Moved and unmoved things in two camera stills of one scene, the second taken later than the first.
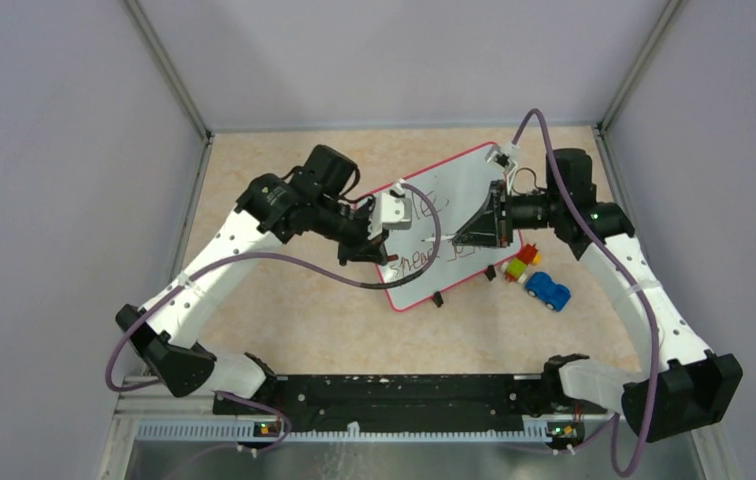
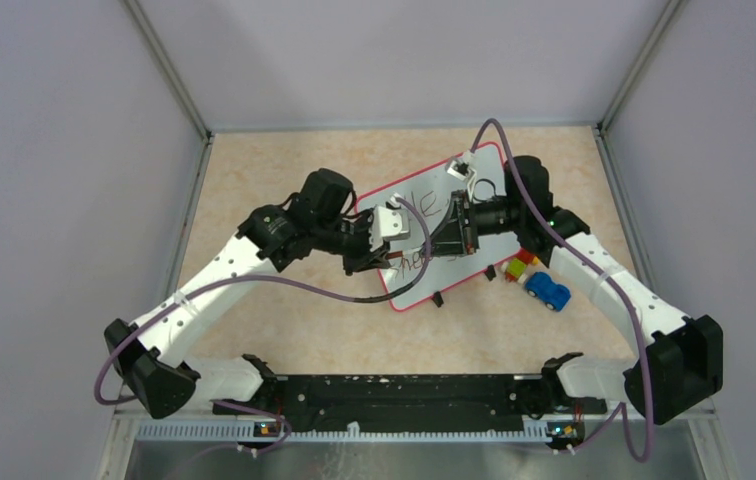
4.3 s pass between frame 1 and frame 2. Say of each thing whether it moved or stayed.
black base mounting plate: stayed
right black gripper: moved
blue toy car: stayed
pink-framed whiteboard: stayed
